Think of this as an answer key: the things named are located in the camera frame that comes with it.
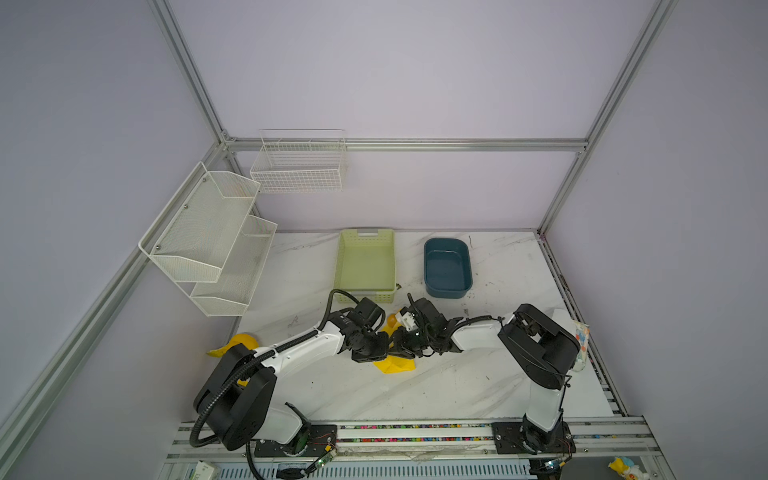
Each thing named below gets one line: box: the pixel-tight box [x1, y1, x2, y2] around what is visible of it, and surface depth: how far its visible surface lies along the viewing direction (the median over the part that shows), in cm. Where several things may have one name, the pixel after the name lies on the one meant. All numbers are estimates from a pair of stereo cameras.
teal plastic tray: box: [424, 238, 473, 299], surface depth 109 cm
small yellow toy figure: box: [608, 456, 650, 480], surface depth 69 cm
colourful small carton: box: [573, 321, 591, 373], surface depth 88 cm
